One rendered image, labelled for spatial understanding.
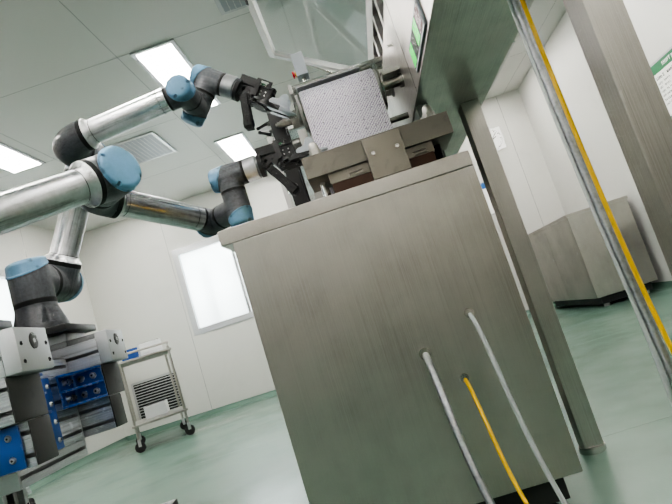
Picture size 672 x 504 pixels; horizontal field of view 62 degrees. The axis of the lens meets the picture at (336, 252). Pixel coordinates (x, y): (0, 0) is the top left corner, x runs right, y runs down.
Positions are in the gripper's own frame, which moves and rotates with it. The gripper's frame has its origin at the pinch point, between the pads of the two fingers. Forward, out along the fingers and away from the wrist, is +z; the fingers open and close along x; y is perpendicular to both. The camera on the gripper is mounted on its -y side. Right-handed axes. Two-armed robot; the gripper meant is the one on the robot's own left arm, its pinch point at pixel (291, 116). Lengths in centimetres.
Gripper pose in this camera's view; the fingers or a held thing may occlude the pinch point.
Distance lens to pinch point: 183.9
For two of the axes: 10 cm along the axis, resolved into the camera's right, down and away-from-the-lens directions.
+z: 9.3, 3.6, -1.1
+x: 0.7, 1.1, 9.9
